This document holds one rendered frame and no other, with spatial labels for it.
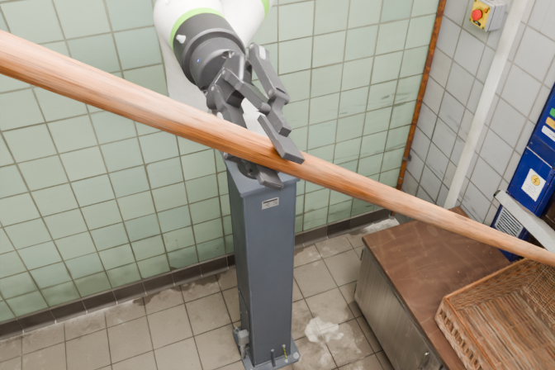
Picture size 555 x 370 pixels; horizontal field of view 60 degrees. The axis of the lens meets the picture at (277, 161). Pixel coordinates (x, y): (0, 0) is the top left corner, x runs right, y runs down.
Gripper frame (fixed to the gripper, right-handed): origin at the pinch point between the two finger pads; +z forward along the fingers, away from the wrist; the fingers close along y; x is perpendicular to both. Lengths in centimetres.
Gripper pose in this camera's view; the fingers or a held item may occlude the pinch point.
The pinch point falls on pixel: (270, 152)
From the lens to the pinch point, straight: 52.3
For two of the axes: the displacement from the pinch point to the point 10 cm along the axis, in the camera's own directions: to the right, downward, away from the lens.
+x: -7.2, -2.6, -6.4
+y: -5.8, 7.4, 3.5
